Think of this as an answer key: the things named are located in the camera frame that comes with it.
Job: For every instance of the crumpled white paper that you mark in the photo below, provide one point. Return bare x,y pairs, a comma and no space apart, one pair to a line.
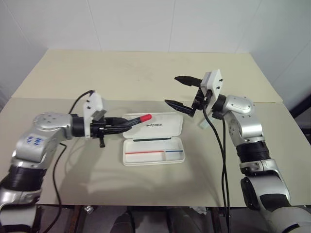
198,210

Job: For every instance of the dark metal table leg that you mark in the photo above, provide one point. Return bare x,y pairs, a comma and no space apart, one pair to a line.
213,219
77,219

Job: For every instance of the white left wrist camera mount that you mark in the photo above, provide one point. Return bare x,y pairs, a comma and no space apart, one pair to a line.
93,103

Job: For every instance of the black marker with red cap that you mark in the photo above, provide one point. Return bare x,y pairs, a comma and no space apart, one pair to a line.
146,117

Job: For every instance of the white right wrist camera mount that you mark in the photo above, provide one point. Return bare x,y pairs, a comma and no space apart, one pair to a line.
216,82

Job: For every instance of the grey-beige cardboard sheet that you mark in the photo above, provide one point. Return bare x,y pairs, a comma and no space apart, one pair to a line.
145,184

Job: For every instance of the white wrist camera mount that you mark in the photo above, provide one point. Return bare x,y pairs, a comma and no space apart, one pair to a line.
93,103
216,82

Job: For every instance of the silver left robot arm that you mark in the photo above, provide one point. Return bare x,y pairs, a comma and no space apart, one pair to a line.
46,123

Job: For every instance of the dark rounded shape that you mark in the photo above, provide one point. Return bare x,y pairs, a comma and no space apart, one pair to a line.
125,221

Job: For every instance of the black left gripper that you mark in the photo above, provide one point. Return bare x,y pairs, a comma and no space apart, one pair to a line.
99,127

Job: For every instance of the white plastic pencil case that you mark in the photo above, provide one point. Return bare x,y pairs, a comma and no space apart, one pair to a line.
150,157

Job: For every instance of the cream cardboard sheet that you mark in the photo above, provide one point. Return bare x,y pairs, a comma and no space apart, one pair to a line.
145,72

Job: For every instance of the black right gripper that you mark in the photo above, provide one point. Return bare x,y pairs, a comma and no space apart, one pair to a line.
201,99

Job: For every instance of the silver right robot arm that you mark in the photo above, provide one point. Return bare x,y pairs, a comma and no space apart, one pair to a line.
243,104

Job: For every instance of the small metal fitting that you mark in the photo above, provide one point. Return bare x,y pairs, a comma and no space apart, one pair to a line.
88,209

